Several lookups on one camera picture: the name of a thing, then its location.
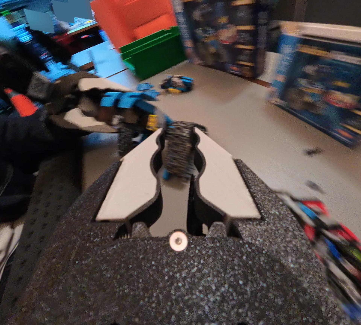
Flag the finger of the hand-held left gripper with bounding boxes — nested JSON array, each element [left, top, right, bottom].
[[77, 78, 134, 94], [49, 109, 120, 134]]

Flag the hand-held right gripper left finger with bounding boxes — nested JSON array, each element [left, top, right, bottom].
[[95, 128, 164, 222]]

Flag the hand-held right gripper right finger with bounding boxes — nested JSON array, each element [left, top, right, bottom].
[[193, 128, 261, 220]]

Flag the blue grey tracked toy robot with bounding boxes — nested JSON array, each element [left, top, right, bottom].
[[100, 90, 208, 180]]

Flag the pile of toy building pieces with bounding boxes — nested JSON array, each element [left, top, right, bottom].
[[276, 190, 361, 320]]

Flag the person's left forearm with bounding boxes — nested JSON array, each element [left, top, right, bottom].
[[0, 107, 85, 168]]

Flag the grey desk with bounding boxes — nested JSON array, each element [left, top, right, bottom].
[[82, 60, 361, 246]]

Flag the orange traffic cone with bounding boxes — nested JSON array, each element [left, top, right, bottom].
[[4, 88, 38, 117]]

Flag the green plastic bin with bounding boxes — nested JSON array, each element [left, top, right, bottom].
[[120, 26, 188, 80]]

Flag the orange felt bag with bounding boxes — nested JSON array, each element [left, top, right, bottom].
[[90, 0, 178, 52]]

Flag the small blue black toy car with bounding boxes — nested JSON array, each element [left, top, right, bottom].
[[160, 75, 195, 94]]

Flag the black dimpled pad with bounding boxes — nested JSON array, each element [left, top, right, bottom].
[[0, 156, 85, 303]]

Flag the small grey connector piece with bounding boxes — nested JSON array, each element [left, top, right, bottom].
[[306, 180, 325, 193]]

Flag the person's dark denim jacket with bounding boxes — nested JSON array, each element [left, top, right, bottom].
[[0, 156, 40, 218]]

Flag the person's white shirt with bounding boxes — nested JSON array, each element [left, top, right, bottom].
[[0, 224, 24, 269]]

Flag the building robot kit booklet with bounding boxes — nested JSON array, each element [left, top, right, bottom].
[[268, 21, 361, 148]]

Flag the dark blue toy kit box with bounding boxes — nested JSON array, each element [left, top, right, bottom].
[[169, 0, 271, 79]]

